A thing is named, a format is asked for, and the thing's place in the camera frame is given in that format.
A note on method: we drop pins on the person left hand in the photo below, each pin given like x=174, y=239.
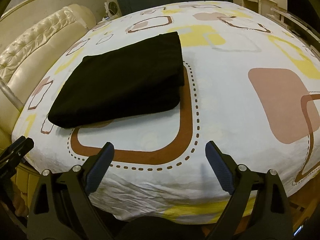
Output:
x=21, y=209

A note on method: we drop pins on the black pants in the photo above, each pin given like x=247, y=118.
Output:
x=141, y=78

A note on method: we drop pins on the white tv console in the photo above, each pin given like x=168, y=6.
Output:
x=300, y=29

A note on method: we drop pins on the cream tufted headboard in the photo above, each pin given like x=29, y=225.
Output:
x=26, y=60

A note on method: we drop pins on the black flat television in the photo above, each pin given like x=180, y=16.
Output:
x=302, y=9

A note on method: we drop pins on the small white desk fan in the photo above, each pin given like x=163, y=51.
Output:
x=111, y=10

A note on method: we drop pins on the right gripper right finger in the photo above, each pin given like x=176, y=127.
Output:
x=270, y=217

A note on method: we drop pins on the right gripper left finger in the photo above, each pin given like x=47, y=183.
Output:
x=61, y=208

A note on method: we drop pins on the patterned white bed sheet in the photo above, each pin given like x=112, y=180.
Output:
x=250, y=86

